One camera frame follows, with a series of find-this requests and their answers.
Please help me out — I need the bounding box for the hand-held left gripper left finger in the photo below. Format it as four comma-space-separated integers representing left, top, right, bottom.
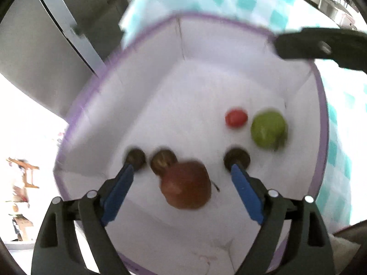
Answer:
31, 163, 135, 275

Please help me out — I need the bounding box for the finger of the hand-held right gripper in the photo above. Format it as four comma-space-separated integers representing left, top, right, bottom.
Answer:
275, 27, 367, 72

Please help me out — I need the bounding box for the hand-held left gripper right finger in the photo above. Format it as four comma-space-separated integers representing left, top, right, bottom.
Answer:
231, 163, 336, 275

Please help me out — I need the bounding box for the brown dried date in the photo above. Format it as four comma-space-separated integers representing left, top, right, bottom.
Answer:
223, 147, 251, 170
150, 148, 178, 176
124, 147, 147, 170

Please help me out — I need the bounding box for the brown round fruit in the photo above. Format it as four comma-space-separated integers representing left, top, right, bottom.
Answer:
160, 161, 213, 209

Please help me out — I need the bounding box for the small green tomato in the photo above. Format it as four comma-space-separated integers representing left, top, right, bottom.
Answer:
250, 109, 288, 151

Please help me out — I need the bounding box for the red cherry tomato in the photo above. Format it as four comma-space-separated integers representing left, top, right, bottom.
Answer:
225, 108, 248, 129

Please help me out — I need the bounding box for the purple cardboard box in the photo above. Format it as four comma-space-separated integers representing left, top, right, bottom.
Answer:
53, 11, 329, 275

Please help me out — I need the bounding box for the green white checked tablecloth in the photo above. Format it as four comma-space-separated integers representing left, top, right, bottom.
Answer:
119, 0, 362, 227

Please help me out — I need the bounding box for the wooden stool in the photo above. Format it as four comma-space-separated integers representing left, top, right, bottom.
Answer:
6, 157, 40, 190

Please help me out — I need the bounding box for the grey refrigerator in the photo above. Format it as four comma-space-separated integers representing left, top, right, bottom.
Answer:
0, 0, 136, 118

